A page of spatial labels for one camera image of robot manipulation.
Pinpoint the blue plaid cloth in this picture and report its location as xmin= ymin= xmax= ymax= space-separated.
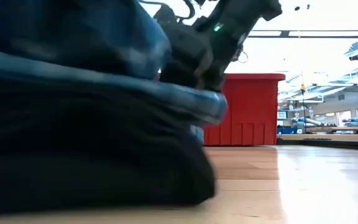
xmin=0 ymin=0 xmax=229 ymax=146

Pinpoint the black garment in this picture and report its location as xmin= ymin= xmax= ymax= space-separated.
xmin=0 ymin=89 xmax=216 ymax=216

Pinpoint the red plastic bin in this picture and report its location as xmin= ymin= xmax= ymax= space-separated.
xmin=201 ymin=72 xmax=287 ymax=147

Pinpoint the beige wooden table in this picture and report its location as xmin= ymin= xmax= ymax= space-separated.
xmin=279 ymin=133 xmax=358 ymax=144

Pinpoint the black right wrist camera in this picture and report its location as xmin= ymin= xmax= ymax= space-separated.
xmin=153 ymin=3 xmax=180 ymax=27

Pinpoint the black aluminium base frame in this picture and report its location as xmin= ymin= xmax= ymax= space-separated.
xmin=274 ymin=138 xmax=358 ymax=152

